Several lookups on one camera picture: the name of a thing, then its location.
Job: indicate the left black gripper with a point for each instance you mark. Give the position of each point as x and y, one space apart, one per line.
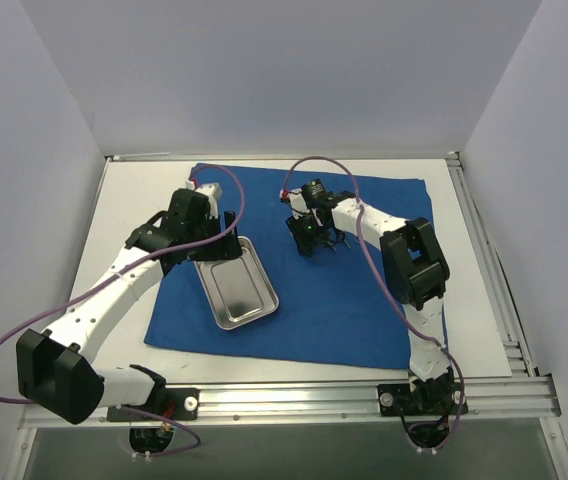
221 245

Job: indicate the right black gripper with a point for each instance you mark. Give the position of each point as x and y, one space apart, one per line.
309 240

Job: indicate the steel clamp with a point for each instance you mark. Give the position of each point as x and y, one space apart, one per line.
344 242

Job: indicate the steel instrument tray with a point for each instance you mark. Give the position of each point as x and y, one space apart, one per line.
238 291

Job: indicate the blue surgical cloth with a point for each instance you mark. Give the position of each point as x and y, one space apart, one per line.
331 311

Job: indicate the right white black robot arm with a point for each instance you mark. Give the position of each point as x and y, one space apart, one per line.
406 260

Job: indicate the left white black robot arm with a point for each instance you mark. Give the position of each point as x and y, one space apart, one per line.
54 366

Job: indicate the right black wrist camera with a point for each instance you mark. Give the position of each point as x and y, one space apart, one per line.
304 200

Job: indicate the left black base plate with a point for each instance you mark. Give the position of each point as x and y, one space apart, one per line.
180 404

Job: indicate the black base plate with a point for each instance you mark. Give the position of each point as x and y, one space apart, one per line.
180 404
419 399

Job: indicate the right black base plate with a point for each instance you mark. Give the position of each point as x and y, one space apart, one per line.
419 399

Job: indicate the aluminium right side rail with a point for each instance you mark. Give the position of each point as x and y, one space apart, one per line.
495 282

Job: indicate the aluminium rail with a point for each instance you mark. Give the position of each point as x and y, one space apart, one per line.
495 282
357 402

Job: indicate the aluminium front rail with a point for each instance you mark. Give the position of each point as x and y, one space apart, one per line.
357 402

